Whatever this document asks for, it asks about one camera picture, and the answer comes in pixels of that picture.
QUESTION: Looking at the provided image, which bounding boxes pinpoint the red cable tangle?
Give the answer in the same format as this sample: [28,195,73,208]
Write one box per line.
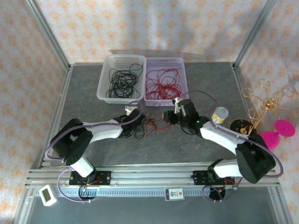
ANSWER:
[142,119,171,135]

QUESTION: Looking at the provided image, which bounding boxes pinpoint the red cable coils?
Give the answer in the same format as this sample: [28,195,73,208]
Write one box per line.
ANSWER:
[145,67,184,100]

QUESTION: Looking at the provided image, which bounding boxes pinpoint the black cable coils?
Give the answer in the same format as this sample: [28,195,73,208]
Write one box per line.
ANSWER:
[107,63,143,98]

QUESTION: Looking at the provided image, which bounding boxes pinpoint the yellow printed can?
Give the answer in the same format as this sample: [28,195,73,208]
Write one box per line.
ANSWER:
[211,106,229,124]

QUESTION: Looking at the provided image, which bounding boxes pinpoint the black round stand base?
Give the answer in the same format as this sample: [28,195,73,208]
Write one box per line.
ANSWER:
[229,118,257,136]

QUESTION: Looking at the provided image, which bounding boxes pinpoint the lilac plastic basket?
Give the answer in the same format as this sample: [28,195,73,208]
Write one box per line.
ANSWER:
[143,57,189,107]

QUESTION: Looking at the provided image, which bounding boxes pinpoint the white plastic basket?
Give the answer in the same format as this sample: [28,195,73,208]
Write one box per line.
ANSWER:
[97,54,147,105]

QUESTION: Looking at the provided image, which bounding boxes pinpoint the white number label card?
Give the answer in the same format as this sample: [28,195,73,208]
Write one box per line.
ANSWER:
[164,188,185,201]

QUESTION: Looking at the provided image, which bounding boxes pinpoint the pink round sponge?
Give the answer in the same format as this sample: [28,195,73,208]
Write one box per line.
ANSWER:
[274,119,296,138]
[259,131,280,151]

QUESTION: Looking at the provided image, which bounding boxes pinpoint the white digital timer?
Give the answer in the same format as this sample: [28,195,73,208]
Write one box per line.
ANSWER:
[38,184,58,206]

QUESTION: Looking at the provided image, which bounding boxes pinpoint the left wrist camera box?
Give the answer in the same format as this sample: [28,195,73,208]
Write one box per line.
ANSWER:
[125,105,139,115]

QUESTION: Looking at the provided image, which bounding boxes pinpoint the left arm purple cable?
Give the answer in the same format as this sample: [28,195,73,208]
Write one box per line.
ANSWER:
[44,100,143,203]

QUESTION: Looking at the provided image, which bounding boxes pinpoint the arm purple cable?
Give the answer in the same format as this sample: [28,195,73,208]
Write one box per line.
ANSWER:
[44,100,143,203]
[181,90,285,203]

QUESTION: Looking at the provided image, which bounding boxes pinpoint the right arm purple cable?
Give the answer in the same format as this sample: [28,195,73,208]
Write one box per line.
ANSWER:
[181,90,285,203]

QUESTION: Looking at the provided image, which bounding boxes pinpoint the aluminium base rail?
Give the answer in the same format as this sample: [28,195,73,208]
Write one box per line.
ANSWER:
[25,164,281,189]

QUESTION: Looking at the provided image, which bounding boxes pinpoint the aluminium table edge rail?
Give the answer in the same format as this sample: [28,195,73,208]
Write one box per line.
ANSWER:
[231,63,269,168]
[38,65,73,168]

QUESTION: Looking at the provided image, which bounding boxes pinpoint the grey slotted cable duct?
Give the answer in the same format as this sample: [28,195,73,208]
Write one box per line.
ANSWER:
[35,188,236,198]

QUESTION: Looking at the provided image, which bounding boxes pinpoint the gold wire stand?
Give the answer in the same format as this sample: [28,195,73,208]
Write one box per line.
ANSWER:
[242,78,299,135]

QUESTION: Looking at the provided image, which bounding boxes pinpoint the aluminium frame post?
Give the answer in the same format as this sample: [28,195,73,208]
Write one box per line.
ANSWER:
[233,0,278,69]
[25,0,72,72]

